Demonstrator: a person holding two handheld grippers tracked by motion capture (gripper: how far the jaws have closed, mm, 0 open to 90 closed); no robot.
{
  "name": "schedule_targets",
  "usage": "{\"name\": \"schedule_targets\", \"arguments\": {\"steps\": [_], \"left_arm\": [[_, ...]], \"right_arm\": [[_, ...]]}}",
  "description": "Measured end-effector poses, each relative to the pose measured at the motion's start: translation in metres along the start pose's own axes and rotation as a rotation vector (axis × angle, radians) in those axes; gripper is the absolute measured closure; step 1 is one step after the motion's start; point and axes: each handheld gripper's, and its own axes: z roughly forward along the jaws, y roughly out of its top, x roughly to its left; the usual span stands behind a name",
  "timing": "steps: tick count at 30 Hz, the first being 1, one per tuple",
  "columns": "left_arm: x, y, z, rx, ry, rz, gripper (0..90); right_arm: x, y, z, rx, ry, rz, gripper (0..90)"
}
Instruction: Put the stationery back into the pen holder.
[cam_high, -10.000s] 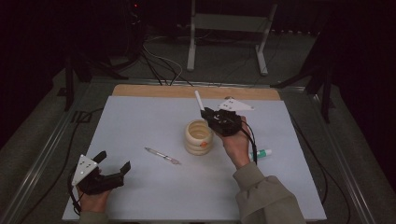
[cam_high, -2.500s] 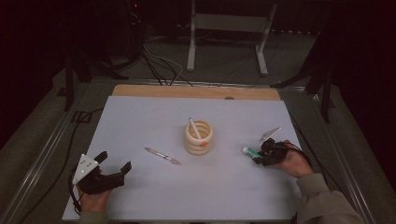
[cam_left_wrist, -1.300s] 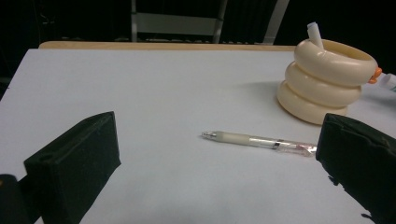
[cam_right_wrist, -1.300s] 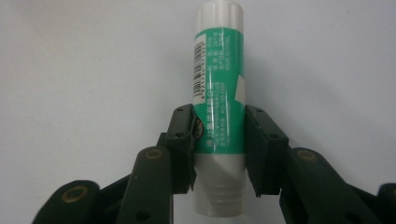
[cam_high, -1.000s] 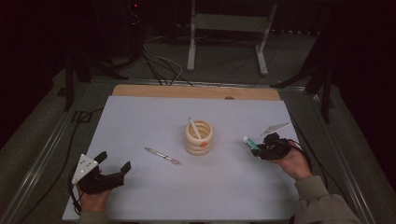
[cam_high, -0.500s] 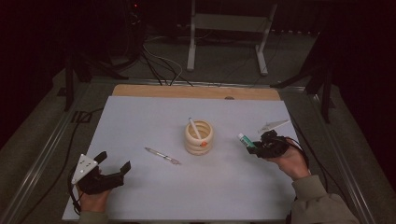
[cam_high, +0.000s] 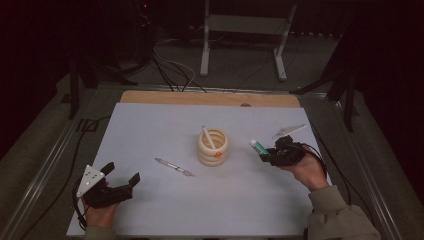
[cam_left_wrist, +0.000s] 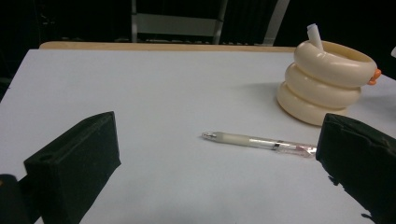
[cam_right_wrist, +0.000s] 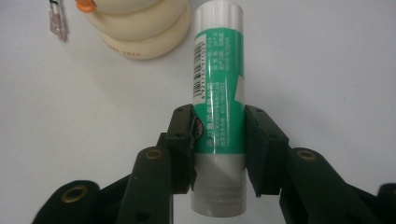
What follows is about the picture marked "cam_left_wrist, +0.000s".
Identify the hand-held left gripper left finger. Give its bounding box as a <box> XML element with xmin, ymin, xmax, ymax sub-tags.
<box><xmin>23</xmin><ymin>111</ymin><xmax>122</xmax><ymax>224</ymax></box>

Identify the cream ringed pen holder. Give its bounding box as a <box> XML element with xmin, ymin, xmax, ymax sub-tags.
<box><xmin>276</xmin><ymin>40</ymin><xmax>383</xmax><ymax>127</ymax></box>

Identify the grey metal stand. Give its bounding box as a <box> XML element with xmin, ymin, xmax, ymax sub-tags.
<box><xmin>130</xmin><ymin>0</ymin><xmax>291</xmax><ymax>47</ymax></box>

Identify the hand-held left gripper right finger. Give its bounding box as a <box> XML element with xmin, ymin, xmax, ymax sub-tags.
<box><xmin>315</xmin><ymin>113</ymin><xmax>396</xmax><ymax>224</ymax></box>

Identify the white table mat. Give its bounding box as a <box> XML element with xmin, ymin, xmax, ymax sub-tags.
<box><xmin>0</xmin><ymin>49</ymin><xmax>396</xmax><ymax>224</ymax></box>

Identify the clear ballpoint pen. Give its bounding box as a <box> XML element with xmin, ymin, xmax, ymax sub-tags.
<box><xmin>201</xmin><ymin>131</ymin><xmax>318</xmax><ymax>160</ymax></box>

